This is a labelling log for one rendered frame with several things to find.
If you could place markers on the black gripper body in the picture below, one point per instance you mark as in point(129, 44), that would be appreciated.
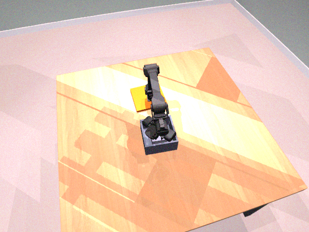
point(147, 122)

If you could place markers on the white square plate with hole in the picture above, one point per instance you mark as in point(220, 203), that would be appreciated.
point(158, 140)

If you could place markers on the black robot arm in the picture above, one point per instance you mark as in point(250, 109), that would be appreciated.
point(158, 104)

